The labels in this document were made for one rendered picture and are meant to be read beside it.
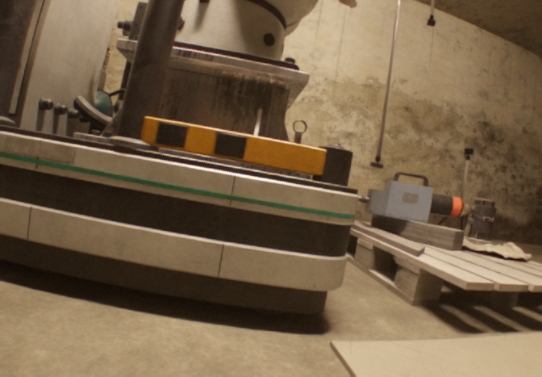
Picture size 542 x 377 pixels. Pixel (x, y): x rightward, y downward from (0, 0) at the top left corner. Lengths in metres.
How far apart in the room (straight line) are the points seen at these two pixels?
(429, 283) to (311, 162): 0.60
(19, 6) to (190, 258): 0.67
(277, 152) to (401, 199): 0.96
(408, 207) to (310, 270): 0.94
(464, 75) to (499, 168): 1.42
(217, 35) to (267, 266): 0.64
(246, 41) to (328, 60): 3.00
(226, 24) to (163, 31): 0.30
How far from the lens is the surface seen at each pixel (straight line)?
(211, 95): 0.89
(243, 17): 1.01
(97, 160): 0.69
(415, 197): 1.55
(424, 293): 1.10
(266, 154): 0.66
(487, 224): 1.70
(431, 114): 4.45
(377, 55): 4.22
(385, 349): 0.72
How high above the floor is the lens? 0.31
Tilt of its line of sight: level
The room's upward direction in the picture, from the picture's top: 10 degrees clockwise
